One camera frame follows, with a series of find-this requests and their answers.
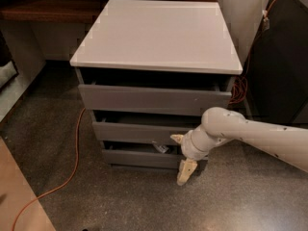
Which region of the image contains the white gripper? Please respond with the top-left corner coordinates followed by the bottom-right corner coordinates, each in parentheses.
top-left (170, 130), bottom-right (209, 186)

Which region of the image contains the clear plastic water bottle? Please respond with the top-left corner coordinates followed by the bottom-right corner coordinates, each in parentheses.
top-left (153, 143), bottom-right (169, 154)

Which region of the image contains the grey bottom drawer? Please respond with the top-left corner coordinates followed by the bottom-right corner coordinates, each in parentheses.
top-left (101, 141), bottom-right (209, 172)

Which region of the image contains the grey drawer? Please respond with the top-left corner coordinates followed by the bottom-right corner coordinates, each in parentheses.
top-left (101, 141), bottom-right (209, 172)
top-left (79, 84), bottom-right (231, 116)
top-left (92, 112), bottom-right (201, 145)

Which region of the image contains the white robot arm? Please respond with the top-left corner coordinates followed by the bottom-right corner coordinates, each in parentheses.
top-left (170, 107), bottom-right (308, 186)

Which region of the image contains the grey middle drawer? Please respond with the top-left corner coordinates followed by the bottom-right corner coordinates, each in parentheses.
top-left (92, 112), bottom-right (201, 145)

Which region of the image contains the grey drawer cabinet white top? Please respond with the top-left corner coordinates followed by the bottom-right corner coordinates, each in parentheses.
top-left (69, 0), bottom-right (244, 177)

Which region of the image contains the grey top drawer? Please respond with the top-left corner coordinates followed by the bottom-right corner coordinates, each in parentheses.
top-left (79, 84), bottom-right (231, 116)

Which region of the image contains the dark cabinet on right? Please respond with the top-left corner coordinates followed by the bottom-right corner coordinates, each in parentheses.
top-left (247, 0), bottom-right (308, 125)

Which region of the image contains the dark framed object at left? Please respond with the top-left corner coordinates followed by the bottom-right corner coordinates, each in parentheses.
top-left (0, 32), bottom-right (18, 90)

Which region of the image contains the dark wooden shelf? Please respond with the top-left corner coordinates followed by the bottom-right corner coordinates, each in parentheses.
top-left (0, 0), bottom-right (218, 25)

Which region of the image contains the orange extension cable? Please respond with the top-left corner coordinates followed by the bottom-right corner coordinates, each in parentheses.
top-left (11, 0), bottom-right (308, 231)

